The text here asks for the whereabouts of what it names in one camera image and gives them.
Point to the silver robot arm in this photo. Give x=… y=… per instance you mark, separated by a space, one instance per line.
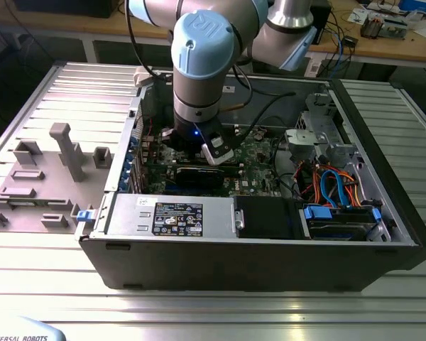
x=202 y=42

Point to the black graphics card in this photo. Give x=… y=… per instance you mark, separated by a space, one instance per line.
x=199 y=175

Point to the round coin battery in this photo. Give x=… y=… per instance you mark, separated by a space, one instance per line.
x=259 y=134

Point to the green motherboard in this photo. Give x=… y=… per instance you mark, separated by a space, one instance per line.
x=259 y=167

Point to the silver power supply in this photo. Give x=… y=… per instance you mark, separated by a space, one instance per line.
x=128 y=213

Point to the black disk bay block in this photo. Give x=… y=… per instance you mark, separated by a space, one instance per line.
x=266 y=216

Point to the silver metal drive cage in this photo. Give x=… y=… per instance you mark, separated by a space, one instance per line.
x=301 y=140

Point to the blue plastic latch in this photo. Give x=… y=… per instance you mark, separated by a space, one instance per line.
x=85 y=216

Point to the black PC case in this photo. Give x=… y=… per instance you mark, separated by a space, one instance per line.
x=234 y=263

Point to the grey parts rack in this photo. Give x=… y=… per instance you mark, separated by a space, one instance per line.
x=57 y=192

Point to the white printed card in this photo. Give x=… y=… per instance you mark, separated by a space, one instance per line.
x=312 y=67

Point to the hard disk in blue carrier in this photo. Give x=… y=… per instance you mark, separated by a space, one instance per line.
x=317 y=213

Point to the wide black computer box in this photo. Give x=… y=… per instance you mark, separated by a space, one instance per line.
x=64 y=7

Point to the tall black box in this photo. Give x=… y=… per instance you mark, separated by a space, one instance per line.
x=324 y=21

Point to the small black box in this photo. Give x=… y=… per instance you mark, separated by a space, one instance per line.
x=349 y=40

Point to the white paper sheet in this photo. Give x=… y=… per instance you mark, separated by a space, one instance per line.
x=356 y=16

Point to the copper finned cooler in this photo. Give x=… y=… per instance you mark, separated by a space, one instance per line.
x=371 y=28

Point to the wooden desk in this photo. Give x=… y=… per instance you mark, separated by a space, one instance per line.
x=394 y=48

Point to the green circuit device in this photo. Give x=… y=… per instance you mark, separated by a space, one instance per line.
x=394 y=30

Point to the blue box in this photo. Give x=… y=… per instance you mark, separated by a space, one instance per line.
x=422 y=4

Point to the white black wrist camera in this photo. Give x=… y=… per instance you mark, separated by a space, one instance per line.
x=222 y=156

